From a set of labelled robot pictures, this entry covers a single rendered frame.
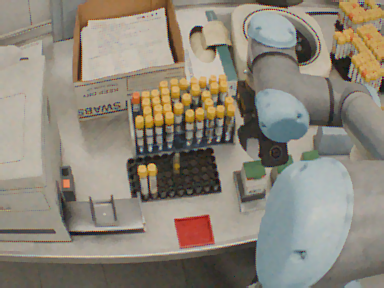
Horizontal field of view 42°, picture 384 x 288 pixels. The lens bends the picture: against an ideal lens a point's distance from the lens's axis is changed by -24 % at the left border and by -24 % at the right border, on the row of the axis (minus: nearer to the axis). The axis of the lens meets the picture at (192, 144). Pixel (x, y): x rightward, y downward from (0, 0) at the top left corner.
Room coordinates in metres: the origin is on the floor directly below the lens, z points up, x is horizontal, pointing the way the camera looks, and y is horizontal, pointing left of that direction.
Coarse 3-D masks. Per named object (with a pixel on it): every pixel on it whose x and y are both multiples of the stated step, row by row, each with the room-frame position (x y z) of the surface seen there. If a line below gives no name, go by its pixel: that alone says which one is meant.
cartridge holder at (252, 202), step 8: (240, 184) 0.57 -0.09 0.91; (240, 192) 0.56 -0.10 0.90; (264, 192) 0.56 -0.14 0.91; (240, 200) 0.55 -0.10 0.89; (248, 200) 0.55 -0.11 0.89; (256, 200) 0.55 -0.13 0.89; (264, 200) 0.55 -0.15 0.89; (240, 208) 0.53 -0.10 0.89; (248, 208) 0.53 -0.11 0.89; (256, 208) 0.53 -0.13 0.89; (264, 208) 0.54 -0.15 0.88
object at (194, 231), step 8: (192, 216) 0.51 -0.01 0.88; (200, 216) 0.52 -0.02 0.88; (208, 216) 0.52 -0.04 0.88; (176, 224) 0.50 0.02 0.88; (184, 224) 0.50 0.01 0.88; (192, 224) 0.50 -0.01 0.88; (200, 224) 0.50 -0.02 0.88; (208, 224) 0.50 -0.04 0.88; (176, 232) 0.48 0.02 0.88; (184, 232) 0.48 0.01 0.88; (192, 232) 0.48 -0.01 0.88; (200, 232) 0.48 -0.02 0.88; (208, 232) 0.48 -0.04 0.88; (184, 240) 0.46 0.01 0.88; (192, 240) 0.46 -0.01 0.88; (200, 240) 0.46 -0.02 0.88; (208, 240) 0.46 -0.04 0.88
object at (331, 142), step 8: (320, 128) 0.68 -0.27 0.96; (328, 128) 0.67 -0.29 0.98; (336, 128) 0.67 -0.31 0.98; (320, 136) 0.67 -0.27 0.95; (328, 136) 0.66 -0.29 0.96; (336, 136) 0.66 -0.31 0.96; (344, 136) 0.66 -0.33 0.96; (320, 144) 0.66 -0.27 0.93; (328, 144) 0.66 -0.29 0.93; (336, 144) 0.66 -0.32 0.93; (344, 144) 0.66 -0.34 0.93; (352, 144) 0.66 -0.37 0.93; (320, 152) 0.66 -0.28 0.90; (328, 152) 0.66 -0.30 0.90; (336, 152) 0.66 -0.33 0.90; (344, 152) 0.66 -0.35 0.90
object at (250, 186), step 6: (246, 180) 0.56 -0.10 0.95; (252, 180) 0.56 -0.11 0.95; (258, 180) 0.56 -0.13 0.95; (264, 180) 0.56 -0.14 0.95; (246, 186) 0.55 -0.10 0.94; (252, 186) 0.55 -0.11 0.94; (258, 186) 0.55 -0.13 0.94; (264, 186) 0.56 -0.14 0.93; (246, 192) 0.55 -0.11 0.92; (252, 192) 0.55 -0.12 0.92; (258, 192) 0.56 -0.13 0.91
